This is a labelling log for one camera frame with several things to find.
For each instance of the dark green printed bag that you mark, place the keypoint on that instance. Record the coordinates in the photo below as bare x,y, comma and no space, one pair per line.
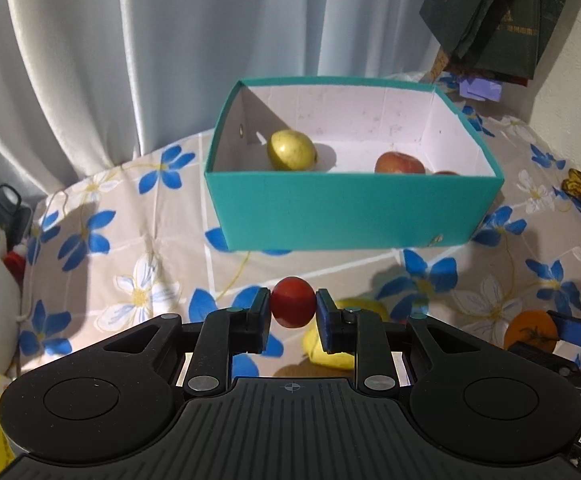
450,5
510,35

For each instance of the dark green jug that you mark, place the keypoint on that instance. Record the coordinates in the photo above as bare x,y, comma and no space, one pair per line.
5,207

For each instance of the yellow pear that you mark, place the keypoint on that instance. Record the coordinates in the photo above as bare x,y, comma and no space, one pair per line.
290,150
365,307

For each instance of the white curtain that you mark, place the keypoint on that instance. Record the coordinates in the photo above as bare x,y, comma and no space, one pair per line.
145,50

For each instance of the red cherry tomato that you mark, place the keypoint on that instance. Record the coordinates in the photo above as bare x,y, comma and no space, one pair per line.
294,302

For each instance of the orange tangerine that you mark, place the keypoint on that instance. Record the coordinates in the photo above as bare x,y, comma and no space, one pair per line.
527,330

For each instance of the teal cardboard box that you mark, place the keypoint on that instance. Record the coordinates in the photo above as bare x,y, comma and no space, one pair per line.
350,210

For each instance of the clear plastic bag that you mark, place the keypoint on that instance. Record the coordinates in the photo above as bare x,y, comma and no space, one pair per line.
413,76

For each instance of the floral tablecloth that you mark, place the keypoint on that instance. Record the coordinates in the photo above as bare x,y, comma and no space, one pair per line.
135,240

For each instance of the purple paper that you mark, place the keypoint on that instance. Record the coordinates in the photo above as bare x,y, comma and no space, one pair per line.
480,89

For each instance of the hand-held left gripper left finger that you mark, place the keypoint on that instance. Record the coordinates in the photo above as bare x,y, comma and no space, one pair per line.
264,312

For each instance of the red apple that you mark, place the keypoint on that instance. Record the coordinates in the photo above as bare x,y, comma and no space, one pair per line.
399,164

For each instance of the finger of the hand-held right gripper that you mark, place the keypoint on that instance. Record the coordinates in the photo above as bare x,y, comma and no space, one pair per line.
577,332
545,357

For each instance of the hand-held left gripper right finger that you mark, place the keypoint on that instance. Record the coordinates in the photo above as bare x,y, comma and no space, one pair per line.
324,320

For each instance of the red cap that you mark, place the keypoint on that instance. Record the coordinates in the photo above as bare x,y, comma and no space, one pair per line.
14,265

